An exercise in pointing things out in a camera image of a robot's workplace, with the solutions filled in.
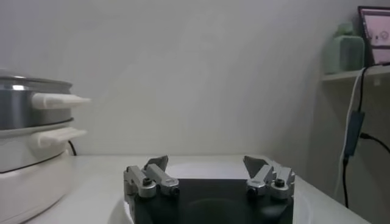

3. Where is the round glass pot lid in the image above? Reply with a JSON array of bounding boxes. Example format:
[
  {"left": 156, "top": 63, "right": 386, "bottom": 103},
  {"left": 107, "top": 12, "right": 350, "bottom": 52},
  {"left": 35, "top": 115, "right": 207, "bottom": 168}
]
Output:
[{"left": 0, "top": 67, "right": 73, "bottom": 88}]

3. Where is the white shelf table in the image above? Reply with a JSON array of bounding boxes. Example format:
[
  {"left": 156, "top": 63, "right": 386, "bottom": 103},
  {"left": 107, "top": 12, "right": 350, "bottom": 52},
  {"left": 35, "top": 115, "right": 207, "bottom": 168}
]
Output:
[{"left": 321, "top": 64, "right": 390, "bottom": 83}]

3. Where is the cream electric cooker base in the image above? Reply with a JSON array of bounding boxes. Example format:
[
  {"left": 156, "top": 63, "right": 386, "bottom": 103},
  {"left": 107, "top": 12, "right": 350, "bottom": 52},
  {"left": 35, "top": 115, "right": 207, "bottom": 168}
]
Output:
[{"left": 0, "top": 120, "right": 89, "bottom": 224}]

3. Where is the large white plate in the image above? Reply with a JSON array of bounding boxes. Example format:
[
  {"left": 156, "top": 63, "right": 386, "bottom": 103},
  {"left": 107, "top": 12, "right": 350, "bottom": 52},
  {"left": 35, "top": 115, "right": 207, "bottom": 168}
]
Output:
[{"left": 108, "top": 161, "right": 308, "bottom": 224}]

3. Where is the thin white cable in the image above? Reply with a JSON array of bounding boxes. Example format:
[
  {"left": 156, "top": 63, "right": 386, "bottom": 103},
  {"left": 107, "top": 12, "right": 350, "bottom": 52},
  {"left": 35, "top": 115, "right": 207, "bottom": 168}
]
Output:
[{"left": 333, "top": 68, "right": 366, "bottom": 198}]

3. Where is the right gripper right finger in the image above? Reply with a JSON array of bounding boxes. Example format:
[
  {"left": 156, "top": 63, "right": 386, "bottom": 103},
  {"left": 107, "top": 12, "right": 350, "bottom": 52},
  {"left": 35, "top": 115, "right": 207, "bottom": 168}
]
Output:
[{"left": 243, "top": 155, "right": 296, "bottom": 200}]

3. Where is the laptop with pink screen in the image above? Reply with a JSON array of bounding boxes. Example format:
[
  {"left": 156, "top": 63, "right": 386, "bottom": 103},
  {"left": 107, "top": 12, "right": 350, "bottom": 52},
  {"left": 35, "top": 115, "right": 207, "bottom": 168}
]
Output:
[{"left": 358, "top": 5, "right": 390, "bottom": 66}]

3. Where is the black cable with adapter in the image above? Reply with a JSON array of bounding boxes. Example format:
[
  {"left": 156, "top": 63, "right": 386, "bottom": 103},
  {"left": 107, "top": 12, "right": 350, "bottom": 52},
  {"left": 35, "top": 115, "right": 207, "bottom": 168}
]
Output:
[{"left": 341, "top": 62, "right": 390, "bottom": 209}]

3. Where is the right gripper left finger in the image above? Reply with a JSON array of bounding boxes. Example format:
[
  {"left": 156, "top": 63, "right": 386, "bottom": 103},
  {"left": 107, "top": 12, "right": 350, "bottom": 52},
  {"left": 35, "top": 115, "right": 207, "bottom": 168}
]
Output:
[{"left": 123, "top": 155, "right": 180, "bottom": 198}]

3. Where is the stainless steel steamer basket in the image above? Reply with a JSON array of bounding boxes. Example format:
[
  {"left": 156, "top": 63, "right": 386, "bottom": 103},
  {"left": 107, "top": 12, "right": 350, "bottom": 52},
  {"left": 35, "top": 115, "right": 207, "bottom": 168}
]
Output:
[{"left": 0, "top": 81, "right": 91, "bottom": 131}]

